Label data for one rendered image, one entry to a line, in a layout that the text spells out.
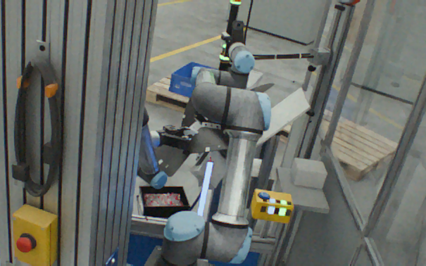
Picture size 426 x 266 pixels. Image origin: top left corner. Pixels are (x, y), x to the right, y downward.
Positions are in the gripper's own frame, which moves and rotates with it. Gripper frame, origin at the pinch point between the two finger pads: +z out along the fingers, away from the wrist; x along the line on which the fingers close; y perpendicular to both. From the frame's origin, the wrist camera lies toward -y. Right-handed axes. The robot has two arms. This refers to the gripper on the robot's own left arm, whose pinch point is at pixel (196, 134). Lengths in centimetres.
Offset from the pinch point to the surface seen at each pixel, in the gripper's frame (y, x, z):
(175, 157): 13.4, 17.3, -0.9
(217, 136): -7.5, -1.1, 6.4
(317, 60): -5, -34, 69
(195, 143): -6.0, 1.0, -4.7
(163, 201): 1.8, 32.7, -13.4
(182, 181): 126, 104, 88
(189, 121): 33.8, 8.1, 20.2
